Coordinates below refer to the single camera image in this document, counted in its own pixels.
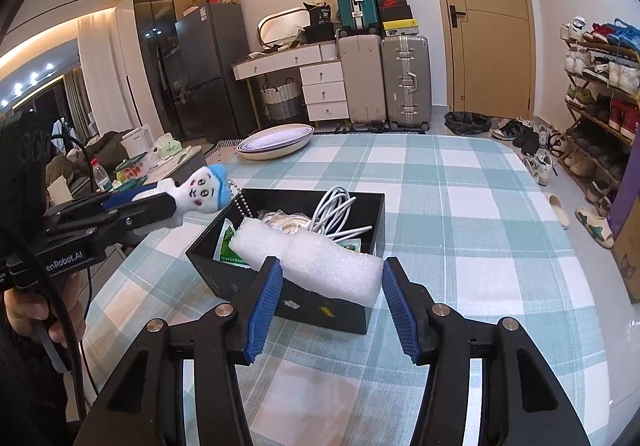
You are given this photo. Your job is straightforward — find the black yellow shoe box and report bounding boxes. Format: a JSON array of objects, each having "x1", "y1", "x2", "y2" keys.
[{"x1": 382, "y1": 18, "x2": 420, "y2": 37}]

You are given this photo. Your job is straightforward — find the teal checked tablecloth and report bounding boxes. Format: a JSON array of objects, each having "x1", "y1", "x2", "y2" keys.
[{"x1": 75, "y1": 133, "x2": 638, "y2": 446}]

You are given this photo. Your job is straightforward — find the black cardboard box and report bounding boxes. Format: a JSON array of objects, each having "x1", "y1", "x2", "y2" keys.
[{"x1": 185, "y1": 187, "x2": 387, "y2": 336}]

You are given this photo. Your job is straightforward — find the dark glass cabinet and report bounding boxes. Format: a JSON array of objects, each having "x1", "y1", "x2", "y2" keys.
[{"x1": 132, "y1": 0, "x2": 201, "y2": 141}]

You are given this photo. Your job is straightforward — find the grey side table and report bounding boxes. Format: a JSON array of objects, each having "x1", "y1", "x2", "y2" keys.
[{"x1": 115, "y1": 146, "x2": 208, "y2": 189}]

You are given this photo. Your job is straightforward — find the clear water bottle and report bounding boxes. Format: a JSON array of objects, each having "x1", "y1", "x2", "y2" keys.
[{"x1": 91, "y1": 158, "x2": 113, "y2": 191}]

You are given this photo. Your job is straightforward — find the green plastic packet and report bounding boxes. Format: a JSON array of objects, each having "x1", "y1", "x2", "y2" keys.
[{"x1": 215, "y1": 223, "x2": 251, "y2": 269}]

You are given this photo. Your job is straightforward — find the patterned floor mat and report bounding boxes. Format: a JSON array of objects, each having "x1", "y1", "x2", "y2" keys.
[{"x1": 205, "y1": 138, "x2": 242, "y2": 157}]

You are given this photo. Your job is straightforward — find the silver suitcase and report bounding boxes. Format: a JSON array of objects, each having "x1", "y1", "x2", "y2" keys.
[{"x1": 380, "y1": 36, "x2": 432, "y2": 131}]

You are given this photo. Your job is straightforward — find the white plush toy blue hat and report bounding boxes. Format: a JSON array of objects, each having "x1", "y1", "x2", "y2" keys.
[{"x1": 135, "y1": 163, "x2": 251, "y2": 229}]

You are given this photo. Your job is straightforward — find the tan wooden door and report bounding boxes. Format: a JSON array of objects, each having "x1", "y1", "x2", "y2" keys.
[{"x1": 427, "y1": 0, "x2": 535, "y2": 119}]

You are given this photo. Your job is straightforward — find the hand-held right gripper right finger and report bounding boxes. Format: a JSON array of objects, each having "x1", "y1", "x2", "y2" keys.
[{"x1": 382, "y1": 256, "x2": 593, "y2": 446}]

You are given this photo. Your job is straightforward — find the white foam block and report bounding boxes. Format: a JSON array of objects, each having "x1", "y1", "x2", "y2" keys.
[{"x1": 232, "y1": 218, "x2": 386, "y2": 311}]

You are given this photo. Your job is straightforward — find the black trash bag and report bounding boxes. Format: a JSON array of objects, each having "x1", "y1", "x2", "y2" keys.
[{"x1": 444, "y1": 110, "x2": 493, "y2": 135}]

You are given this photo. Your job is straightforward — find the white dressing desk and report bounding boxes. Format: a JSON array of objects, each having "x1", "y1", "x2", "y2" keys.
[{"x1": 231, "y1": 43, "x2": 351, "y2": 137}]

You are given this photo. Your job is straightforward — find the person's left hand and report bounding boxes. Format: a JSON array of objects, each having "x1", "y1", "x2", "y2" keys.
[{"x1": 2, "y1": 271, "x2": 86, "y2": 352}]

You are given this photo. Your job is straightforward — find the beige suitcase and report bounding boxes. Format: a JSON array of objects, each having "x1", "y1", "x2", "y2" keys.
[{"x1": 337, "y1": 33, "x2": 388, "y2": 127}]

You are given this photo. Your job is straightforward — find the green tissue pack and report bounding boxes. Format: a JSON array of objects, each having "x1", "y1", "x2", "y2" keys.
[{"x1": 152, "y1": 133, "x2": 183, "y2": 159}]

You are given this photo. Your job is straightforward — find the cream slipper green star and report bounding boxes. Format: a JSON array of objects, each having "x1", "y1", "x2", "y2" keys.
[{"x1": 575, "y1": 206, "x2": 615, "y2": 249}]

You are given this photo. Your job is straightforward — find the woven laundry basket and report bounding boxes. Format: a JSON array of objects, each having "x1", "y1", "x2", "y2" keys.
[{"x1": 260, "y1": 80, "x2": 303, "y2": 121}]

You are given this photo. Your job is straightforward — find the pile of floor shoes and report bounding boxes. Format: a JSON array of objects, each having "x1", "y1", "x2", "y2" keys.
[{"x1": 492, "y1": 116, "x2": 566, "y2": 187}]

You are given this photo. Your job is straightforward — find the dark clothing pile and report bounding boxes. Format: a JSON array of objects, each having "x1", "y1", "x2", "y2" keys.
[{"x1": 45, "y1": 131, "x2": 132, "y2": 207}]

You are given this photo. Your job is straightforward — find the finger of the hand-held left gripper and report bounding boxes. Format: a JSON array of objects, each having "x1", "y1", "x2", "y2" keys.
[
  {"x1": 42, "y1": 185, "x2": 158, "y2": 227},
  {"x1": 44, "y1": 193, "x2": 183, "y2": 254}
]

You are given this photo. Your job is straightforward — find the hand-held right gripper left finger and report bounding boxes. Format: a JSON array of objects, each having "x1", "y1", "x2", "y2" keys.
[{"x1": 75, "y1": 256, "x2": 285, "y2": 446}]

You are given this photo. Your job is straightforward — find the white charging cable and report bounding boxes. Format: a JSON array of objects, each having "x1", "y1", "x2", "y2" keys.
[{"x1": 307, "y1": 186, "x2": 373, "y2": 241}]

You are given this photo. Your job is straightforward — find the white electric kettle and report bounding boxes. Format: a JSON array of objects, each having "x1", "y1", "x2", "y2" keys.
[{"x1": 121, "y1": 125, "x2": 153, "y2": 159}]

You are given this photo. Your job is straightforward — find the white curtain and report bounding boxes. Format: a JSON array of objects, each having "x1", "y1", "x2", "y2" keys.
[{"x1": 77, "y1": 8, "x2": 132, "y2": 141}]

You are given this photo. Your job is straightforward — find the white shallow dish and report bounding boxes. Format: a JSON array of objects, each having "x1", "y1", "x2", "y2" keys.
[{"x1": 236, "y1": 123, "x2": 315, "y2": 161}]

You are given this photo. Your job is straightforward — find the brown cardboard box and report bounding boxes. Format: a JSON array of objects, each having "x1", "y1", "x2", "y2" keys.
[{"x1": 611, "y1": 198, "x2": 640, "y2": 304}]

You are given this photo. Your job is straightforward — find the grey refrigerator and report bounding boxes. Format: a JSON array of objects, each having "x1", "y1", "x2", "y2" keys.
[{"x1": 175, "y1": 3, "x2": 256, "y2": 144}]

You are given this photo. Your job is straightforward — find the white rope coil bag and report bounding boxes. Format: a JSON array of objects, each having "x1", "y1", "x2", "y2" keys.
[{"x1": 257, "y1": 210, "x2": 313, "y2": 237}]

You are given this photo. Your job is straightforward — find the wooden shoe rack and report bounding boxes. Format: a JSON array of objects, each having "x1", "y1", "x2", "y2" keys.
[{"x1": 557, "y1": 18, "x2": 640, "y2": 207}]

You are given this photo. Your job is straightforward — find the rows of assorted shoes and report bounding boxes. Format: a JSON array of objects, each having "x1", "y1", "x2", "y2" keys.
[{"x1": 559, "y1": 16, "x2": 640, "y2": 204}]

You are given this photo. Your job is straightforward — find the purple bag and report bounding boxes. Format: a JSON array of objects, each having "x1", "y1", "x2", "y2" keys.
[{"x1": 607, "y1": 166, "x2": 640, "y2": 237}]

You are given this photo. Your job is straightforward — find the oval mirror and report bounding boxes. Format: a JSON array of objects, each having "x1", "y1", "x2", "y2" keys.
[{"x1": 257, "y1": 8, "x2": 313, "y2": 49}]

